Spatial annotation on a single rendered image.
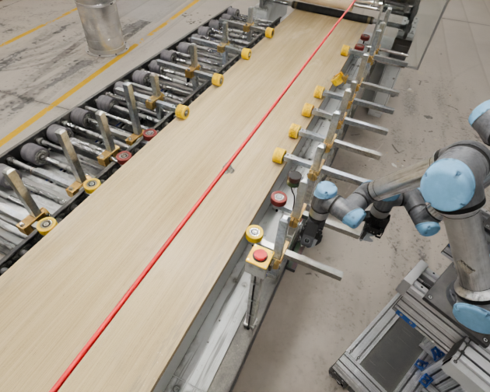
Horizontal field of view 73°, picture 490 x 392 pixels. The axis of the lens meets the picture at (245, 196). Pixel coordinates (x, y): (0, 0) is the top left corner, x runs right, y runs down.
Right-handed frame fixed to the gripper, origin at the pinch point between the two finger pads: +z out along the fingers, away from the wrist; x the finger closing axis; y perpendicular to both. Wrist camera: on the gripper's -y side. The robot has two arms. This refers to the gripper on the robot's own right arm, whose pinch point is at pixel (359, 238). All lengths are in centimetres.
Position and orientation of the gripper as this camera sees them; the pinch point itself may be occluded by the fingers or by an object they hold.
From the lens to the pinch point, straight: 168.9
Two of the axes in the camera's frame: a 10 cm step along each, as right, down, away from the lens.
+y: 9.0, 3.4, -2.6
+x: 4.3, -6.5, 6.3
